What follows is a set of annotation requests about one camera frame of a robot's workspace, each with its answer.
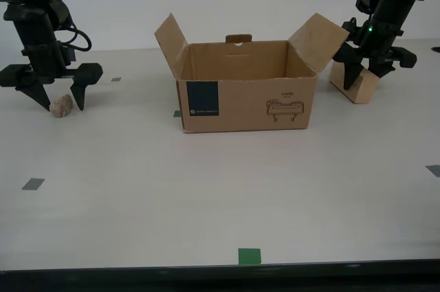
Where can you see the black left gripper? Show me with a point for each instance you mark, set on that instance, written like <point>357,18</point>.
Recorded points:
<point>39,48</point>

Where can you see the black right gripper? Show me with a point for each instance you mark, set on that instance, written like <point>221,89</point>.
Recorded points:
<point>379,37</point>

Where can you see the light wooden block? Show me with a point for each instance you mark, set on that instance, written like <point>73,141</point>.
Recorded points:
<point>364,91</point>

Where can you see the small beige rock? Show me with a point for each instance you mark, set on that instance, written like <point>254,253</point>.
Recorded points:
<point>62,107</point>

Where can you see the brown cardboard box flaps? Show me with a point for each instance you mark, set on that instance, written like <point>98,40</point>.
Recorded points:
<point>247,106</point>

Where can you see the grey tape square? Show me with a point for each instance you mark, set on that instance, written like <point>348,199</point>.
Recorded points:
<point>434,170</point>
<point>116,79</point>
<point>33,184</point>

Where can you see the green tape piece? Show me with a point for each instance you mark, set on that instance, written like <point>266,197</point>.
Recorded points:
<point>177,114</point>
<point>249,256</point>

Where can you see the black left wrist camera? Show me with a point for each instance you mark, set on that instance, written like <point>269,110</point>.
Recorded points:
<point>67,54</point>

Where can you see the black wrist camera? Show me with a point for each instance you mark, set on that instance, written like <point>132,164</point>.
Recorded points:
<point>67,54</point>
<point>350,29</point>

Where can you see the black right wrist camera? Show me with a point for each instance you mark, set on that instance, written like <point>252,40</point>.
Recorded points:
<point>350,29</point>

